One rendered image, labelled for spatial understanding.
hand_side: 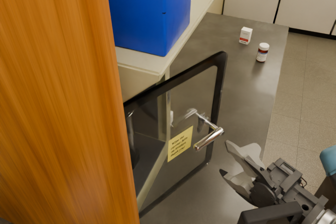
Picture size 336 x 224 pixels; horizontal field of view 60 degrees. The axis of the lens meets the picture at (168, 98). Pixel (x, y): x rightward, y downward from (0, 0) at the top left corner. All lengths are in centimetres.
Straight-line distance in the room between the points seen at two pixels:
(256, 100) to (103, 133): 93
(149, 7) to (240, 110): 85
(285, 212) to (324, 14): 321
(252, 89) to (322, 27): 256
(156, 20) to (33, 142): 25
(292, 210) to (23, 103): 48
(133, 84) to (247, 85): 93
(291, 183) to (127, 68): 40
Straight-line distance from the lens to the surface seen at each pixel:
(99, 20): 26
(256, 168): 59
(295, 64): 326
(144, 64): 37
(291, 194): 64
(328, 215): 61
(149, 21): 36
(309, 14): 368
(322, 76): 319
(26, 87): 37
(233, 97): 120
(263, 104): 121
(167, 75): 76
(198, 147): 66
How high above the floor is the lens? 172
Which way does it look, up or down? 42 degrees down
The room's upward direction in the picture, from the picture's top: straight up
